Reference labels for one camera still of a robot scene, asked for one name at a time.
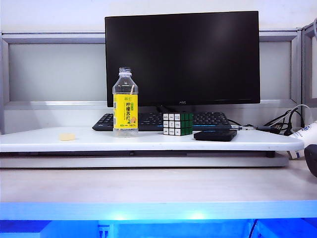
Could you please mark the narrow grey cubicle partition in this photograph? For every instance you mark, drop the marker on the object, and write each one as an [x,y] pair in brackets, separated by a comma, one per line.
[309,74]

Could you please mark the black computer monitor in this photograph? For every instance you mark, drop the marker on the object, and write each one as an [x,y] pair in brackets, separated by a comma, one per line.
[183,57]

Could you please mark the black computer keyboard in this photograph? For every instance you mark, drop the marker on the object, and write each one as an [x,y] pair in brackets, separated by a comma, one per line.
[148,121]

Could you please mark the white black device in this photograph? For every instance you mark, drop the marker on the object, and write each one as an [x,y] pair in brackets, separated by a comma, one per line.
[307,134]

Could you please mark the black smartphone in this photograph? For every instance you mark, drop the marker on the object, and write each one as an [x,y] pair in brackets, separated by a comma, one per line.
[215,136]

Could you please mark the wide grey cubicle partition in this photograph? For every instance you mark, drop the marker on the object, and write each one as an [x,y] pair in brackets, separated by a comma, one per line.
[49,74]

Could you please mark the rubik's cube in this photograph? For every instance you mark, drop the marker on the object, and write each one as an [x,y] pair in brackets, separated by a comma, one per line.
[178,124]

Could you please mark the white desk riser platform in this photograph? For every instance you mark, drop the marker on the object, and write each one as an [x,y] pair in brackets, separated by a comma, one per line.
[99,142]

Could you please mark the clear bottle yellow label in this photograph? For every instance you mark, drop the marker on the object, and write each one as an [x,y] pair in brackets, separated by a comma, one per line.
[125,109]

